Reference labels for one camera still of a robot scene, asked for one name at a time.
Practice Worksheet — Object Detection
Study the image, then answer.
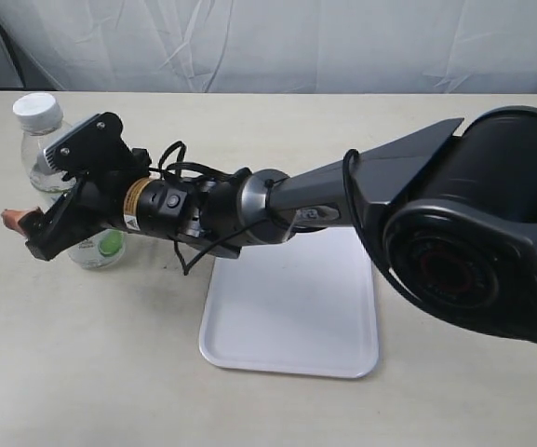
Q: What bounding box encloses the clear plastic drink bottle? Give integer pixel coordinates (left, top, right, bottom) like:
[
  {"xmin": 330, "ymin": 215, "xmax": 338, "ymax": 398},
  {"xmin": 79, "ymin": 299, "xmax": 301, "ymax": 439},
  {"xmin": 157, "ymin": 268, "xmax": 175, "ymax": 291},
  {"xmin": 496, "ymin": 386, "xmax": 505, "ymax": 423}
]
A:
[{"xmin": 12, "ymin": 92, "xmax": 126, "ymax": 269}]

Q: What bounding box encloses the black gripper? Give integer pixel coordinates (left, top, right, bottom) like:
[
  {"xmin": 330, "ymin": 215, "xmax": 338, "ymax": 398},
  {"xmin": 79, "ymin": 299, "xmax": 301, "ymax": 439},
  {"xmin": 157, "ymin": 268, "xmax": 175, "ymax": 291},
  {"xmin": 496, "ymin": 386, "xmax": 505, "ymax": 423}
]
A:
[{"xmin": 0, "ymin": 112, "xmax": 145, "ymax": 260}]

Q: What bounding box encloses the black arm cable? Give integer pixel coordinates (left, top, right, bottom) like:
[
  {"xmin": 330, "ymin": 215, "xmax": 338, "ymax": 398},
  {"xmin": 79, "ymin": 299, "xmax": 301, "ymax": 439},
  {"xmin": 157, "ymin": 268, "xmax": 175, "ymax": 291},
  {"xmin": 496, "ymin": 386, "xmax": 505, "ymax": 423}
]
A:
[{"xmin": 149, "ymin": 141, "xmax": 418, "ymax": 304}]

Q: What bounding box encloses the white rectangular plastic tray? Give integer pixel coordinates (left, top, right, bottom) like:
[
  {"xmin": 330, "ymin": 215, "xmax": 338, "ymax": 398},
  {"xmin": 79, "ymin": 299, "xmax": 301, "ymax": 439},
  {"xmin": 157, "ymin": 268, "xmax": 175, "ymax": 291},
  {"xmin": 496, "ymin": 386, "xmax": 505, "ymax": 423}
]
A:
[{"xmin": 198, "ymin": 227, "xmax": 380, "ymax": 379}]

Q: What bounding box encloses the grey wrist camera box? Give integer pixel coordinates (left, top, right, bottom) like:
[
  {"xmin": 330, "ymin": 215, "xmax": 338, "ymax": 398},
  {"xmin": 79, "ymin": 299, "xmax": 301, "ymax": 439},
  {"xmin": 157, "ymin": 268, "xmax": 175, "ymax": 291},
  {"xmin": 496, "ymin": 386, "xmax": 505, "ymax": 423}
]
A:
[{"xmin": 36, "ymin": 114, "xmax": 98, "ymax": 176}]

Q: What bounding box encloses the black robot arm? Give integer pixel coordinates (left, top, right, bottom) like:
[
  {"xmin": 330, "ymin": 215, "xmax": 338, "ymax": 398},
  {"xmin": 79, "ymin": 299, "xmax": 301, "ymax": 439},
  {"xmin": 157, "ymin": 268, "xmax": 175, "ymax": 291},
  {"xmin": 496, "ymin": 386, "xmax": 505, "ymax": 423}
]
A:
[{"xmin": 1, "ymin": 105, "xmax": 537, "ymax": 345}]

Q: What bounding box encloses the white backdrop cloth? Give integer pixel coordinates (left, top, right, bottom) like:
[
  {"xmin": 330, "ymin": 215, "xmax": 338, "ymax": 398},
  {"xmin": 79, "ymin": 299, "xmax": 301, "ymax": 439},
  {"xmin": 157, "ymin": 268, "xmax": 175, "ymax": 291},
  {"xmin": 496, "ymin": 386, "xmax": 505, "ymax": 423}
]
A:
[{"xmin": 0, "ymin": 1, "xmax": 537, "ymax": 94}]

